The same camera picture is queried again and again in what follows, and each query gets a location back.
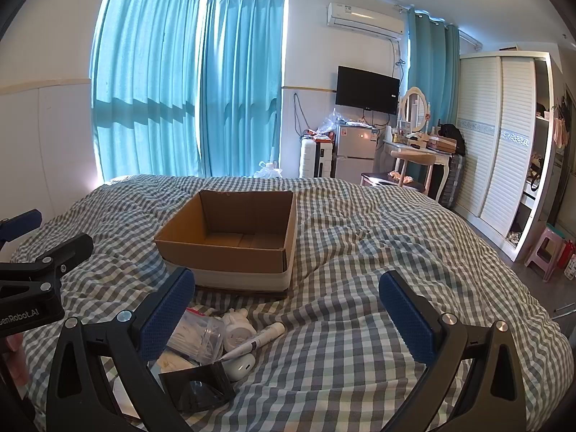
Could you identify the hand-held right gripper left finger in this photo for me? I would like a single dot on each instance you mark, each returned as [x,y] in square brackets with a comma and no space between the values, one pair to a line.
[165,317]

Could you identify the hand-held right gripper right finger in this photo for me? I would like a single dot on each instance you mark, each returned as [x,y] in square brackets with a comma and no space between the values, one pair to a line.
[410,319]

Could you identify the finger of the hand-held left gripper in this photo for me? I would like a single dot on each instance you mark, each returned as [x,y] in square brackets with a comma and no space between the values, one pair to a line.
[20,226]
[67,251]

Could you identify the clear cotton swab container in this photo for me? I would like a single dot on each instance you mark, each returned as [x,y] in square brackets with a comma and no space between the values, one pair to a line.
[198,335]

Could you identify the white animal figurine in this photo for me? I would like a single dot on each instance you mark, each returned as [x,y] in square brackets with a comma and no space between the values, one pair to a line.
[236,330]

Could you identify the black glossy case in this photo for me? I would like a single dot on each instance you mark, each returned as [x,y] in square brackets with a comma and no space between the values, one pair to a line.
[198,387]

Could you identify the cardboard box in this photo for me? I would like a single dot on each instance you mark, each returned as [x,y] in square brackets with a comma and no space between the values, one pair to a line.
[225,261]

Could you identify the light blue earbud case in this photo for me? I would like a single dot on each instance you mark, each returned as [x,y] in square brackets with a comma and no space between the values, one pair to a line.
[240,366]

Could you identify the white tube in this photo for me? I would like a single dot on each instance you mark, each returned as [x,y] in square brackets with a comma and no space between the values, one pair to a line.
[261,339]

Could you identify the person's left hand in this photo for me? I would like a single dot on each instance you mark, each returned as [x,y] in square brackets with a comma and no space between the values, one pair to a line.
[15,360]

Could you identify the beige packet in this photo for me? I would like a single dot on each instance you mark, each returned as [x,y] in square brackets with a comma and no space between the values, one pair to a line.
[173,362]

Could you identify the checkered bed blanket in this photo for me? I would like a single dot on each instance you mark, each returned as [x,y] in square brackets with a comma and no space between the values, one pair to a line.
[360,243]

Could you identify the dark grey suitcase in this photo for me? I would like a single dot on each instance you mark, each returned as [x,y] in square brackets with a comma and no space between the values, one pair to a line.
[451,180]

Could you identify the pink plastic stool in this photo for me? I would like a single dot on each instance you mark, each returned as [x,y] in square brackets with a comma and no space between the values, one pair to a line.
[544,252]

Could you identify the wooden chair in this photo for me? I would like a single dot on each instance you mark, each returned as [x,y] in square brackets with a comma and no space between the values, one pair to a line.
[416,159]

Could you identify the red fire extinguisher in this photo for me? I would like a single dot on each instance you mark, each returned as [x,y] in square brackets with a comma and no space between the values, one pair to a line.
[569,258]

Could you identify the silver mini fridge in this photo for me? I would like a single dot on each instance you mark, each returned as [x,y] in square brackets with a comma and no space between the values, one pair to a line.
[355,153]

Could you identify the wooden box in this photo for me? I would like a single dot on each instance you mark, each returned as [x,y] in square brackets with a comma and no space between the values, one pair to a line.
[441,144]

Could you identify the white plastic bag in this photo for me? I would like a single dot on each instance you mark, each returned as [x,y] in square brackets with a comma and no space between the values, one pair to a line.
[268,171]

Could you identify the black bag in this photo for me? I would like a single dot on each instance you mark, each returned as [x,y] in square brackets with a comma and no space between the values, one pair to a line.
[452,137]

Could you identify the white suitcase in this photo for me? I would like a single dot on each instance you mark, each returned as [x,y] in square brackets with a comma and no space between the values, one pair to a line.
[308,159]

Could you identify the wide teal curtain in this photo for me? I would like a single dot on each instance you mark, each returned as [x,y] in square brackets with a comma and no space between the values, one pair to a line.
[144,76]

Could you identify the white sliding wardrobe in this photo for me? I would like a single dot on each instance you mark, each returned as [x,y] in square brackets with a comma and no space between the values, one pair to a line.
[499,144]

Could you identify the clear plastic bag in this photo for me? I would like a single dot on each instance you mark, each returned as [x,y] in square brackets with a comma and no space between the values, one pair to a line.
[330,123]

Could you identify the oval white vanity mirror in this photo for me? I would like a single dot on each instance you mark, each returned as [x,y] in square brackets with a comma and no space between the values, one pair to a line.
[414,108]

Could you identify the hanging pink clothes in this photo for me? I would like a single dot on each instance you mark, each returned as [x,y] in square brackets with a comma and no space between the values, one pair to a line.
[562,121]

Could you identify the narrow teal curtain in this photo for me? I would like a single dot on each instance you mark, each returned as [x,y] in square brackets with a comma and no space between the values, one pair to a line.
[432,63]

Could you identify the white air conditioner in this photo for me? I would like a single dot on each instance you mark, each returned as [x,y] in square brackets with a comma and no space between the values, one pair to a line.
[362,20]

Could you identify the black wall television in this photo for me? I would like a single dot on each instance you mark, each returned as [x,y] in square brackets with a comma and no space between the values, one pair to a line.
[366,90]

